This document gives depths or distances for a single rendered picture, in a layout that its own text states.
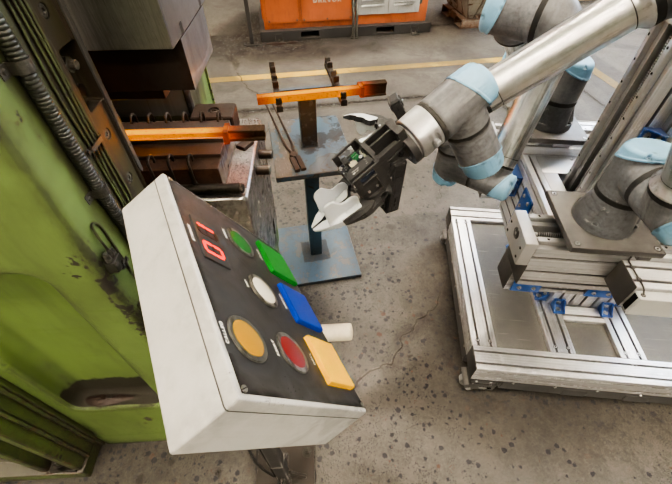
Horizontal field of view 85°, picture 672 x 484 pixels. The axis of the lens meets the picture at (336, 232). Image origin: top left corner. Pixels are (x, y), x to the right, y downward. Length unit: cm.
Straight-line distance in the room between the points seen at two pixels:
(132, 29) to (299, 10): 386
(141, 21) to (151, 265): 42
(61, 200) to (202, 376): 40
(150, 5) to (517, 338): 149
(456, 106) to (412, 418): 124
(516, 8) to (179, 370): 99
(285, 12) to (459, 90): 399
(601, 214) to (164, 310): 101
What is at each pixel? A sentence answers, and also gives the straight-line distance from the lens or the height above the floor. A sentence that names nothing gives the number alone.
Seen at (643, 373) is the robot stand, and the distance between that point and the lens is 176.
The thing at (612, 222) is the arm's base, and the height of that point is 87.
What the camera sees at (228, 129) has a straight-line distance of 100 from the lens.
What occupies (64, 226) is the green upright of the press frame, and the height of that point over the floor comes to 111.
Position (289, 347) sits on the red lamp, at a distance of 46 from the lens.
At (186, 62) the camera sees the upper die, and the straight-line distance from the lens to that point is 81.
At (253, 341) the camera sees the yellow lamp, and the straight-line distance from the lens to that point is 40.
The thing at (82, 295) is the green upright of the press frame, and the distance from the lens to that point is 84.
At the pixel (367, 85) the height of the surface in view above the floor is 96.
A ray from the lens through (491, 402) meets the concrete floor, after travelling 171.
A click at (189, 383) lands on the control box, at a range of 38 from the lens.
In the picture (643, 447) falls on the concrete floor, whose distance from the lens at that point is 191.
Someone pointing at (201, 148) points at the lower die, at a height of 99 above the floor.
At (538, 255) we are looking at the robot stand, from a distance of 116.
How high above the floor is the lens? 151
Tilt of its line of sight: 47 degrees down
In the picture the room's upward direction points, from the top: straight up
